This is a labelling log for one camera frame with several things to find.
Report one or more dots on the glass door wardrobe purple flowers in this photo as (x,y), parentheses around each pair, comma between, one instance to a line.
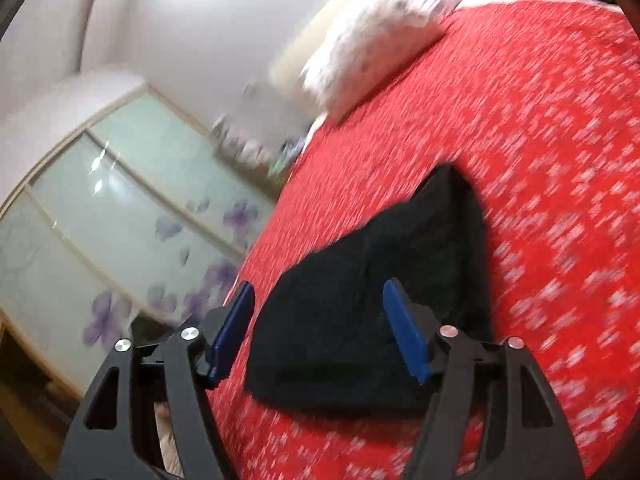
(125,220)

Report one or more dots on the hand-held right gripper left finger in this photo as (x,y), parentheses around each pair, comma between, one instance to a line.
(232,330)

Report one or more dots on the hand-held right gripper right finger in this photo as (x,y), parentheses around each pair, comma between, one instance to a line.
(405,335)

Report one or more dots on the shelf of plush toys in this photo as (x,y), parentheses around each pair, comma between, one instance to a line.
(255,152)

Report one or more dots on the white floral ruffled pillow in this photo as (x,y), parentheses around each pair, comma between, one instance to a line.
(370,55)

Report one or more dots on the red floral bedspread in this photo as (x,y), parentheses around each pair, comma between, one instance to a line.
(540,150)

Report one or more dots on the beige headboard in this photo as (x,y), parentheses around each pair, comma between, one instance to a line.
(300,55)

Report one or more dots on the black pants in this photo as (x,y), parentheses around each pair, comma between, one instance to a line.
(340,320)

